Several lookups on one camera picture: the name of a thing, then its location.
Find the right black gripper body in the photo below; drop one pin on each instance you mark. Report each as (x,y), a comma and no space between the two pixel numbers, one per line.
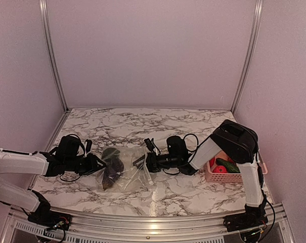
(172,162)

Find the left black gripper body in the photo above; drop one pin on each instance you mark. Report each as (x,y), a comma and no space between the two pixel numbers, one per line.
(73,165)

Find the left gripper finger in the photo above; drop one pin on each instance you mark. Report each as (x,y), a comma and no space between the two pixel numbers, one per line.
(98,163)
(91,171)

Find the clear zip top bag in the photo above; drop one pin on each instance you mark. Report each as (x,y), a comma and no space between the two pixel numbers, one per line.
(133,178)

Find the dark fake eggplant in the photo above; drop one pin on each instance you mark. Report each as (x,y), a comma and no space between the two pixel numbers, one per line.
(112,172)

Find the green fake cucumber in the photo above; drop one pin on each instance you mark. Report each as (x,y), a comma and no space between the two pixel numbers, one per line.
(230,167)

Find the green fake leafy vegetable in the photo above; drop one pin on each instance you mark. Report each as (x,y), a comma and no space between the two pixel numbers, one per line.
(110,152)

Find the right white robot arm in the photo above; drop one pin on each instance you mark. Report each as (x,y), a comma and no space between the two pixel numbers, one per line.
(235,140)

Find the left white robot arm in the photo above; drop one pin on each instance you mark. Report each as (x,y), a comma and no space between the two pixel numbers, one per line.
(15,162)

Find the pink plastic basket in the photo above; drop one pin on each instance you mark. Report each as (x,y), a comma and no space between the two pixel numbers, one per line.
(229,177)

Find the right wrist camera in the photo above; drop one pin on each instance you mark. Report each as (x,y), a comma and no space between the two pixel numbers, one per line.
(151,146)

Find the front aluminium rail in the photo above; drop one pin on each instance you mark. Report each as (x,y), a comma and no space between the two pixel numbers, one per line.
(91,227)

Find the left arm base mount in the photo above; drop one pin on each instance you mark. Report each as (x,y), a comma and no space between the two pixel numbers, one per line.
(44,216)

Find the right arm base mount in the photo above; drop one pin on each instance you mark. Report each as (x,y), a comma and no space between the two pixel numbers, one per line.
(252,217)

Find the left aluminium frame post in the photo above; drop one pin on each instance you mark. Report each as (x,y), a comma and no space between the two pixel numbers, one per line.
(50,48)

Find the aluminium frame post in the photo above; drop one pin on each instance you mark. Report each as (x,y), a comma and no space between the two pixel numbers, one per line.
(50,48)
(258,9)

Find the right aluminium frame post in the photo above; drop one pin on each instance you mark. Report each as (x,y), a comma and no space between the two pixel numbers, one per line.
(258,9)

